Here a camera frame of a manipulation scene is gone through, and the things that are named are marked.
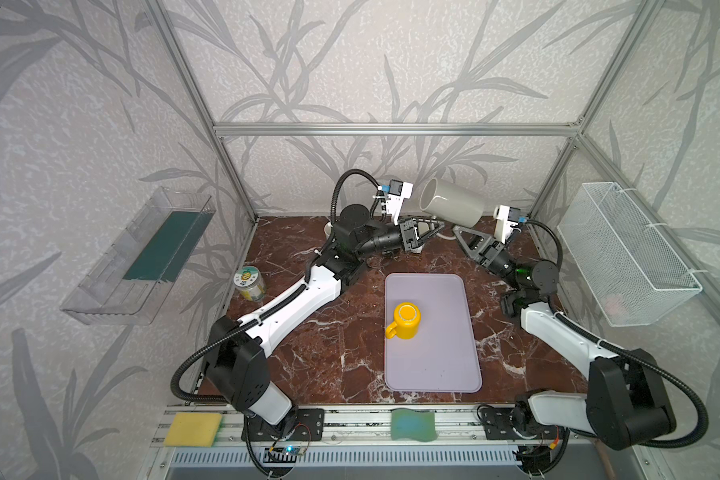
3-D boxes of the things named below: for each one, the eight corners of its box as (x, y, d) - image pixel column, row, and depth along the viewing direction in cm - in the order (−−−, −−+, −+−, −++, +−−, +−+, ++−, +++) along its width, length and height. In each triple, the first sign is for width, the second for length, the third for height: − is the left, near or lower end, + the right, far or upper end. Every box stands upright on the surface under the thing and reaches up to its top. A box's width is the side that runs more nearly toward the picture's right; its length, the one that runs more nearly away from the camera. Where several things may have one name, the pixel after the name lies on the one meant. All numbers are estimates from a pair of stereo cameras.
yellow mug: (385, 339, 89) (386, 326, 82) (385, 316, 94) (385, 302, 87) (418, 339, 89) (421, 326, 82) (416, 316, 94) (419, 302, 87)
